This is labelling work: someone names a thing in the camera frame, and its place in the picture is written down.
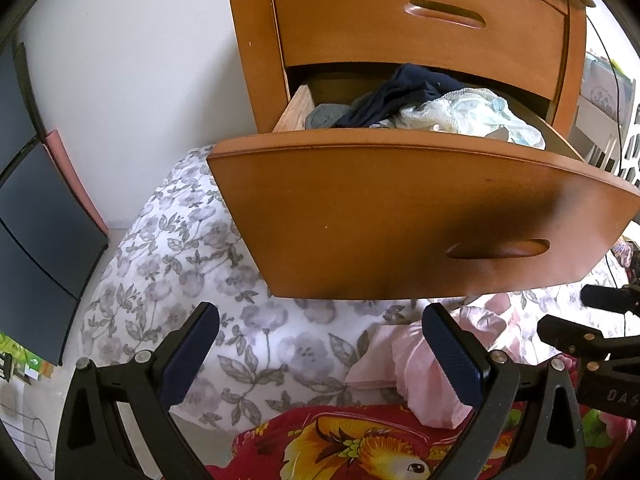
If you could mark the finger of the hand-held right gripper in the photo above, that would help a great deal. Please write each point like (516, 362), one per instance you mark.
(610, 298)
(575, 337)

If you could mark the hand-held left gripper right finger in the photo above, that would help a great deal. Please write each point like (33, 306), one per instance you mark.
(452, 360)

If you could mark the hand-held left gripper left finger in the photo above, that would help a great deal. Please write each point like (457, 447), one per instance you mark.
(192, 355)

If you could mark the pink cloth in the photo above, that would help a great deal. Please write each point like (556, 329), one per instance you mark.
(415, 365)

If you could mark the white lace garment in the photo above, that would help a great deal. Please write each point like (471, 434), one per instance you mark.
(465, 115)

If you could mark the navy cloth hat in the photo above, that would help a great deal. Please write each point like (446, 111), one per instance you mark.
(400, 95)

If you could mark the grey sock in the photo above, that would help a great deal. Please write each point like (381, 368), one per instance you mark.
(325, 115)

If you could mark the grey floral quilt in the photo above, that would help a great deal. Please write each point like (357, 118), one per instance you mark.
(200, 260)

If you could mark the red floral blanket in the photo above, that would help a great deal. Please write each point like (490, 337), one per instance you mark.
(350, 445)

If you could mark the white cutout rack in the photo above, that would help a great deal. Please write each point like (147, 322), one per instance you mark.
(627, 150)

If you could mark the green packet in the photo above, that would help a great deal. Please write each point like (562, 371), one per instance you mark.
(25, 360)

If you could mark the dark cabinet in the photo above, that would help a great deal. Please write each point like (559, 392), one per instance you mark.
(40, 240)

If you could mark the pink board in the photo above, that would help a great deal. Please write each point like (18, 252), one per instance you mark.
(80, 185)

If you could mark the grey printed book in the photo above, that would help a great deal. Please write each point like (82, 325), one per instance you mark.
(602, 92)

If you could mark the wooden nightstand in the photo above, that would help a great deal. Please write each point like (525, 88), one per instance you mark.
(255, 35)

